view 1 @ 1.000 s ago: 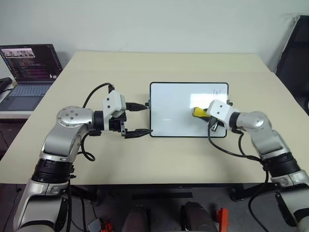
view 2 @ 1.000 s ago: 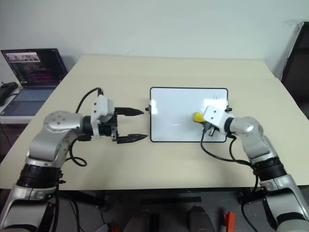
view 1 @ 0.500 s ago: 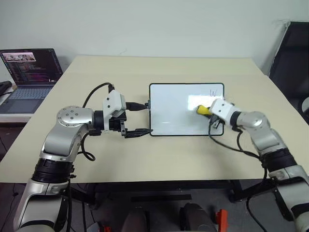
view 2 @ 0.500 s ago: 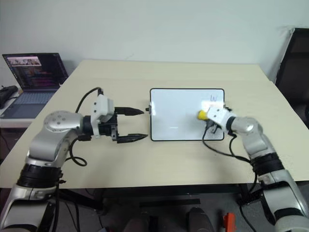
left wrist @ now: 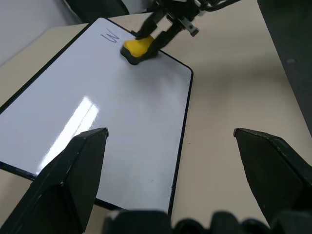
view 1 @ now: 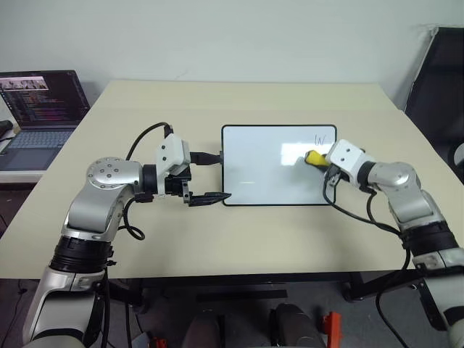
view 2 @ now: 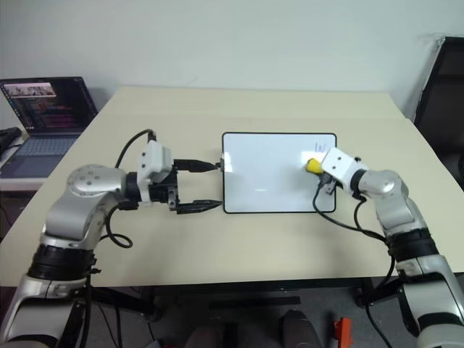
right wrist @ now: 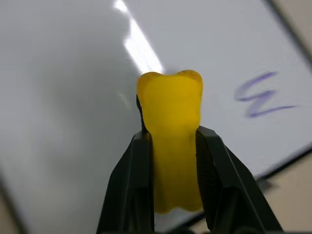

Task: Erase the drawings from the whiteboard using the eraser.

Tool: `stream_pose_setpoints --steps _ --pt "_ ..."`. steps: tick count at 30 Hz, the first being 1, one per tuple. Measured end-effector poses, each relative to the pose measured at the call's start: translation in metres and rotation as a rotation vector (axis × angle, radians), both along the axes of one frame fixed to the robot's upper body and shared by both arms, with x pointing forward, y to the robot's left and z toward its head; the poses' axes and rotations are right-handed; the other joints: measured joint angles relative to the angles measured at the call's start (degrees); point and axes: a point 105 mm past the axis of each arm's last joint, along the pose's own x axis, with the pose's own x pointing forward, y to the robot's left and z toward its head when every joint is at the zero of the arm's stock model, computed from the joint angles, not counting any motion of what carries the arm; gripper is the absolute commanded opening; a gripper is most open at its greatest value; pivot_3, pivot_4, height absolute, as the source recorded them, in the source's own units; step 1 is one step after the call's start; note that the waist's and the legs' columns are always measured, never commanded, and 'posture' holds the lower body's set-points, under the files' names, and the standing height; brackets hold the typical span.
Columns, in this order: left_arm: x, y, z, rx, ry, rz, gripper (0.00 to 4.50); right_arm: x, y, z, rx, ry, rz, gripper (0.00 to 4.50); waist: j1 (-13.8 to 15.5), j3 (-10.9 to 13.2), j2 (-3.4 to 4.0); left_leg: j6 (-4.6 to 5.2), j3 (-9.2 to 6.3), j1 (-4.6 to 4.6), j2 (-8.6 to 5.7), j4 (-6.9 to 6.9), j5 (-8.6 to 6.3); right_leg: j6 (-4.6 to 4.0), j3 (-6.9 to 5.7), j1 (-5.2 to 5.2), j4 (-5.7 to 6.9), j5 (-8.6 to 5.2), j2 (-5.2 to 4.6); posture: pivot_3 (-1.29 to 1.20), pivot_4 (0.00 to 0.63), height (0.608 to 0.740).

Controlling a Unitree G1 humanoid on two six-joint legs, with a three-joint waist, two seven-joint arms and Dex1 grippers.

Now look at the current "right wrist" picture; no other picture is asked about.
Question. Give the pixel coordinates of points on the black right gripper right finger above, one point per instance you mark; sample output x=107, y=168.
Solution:
x=234, y=192

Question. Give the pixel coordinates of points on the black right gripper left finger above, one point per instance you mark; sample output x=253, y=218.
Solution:
x=129, y=185

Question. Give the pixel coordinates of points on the yellow sponge eraser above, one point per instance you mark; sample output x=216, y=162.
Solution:
x=173, y=136

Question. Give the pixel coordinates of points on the white whiteboard with dark frame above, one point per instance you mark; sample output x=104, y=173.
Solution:
x=73, y=97

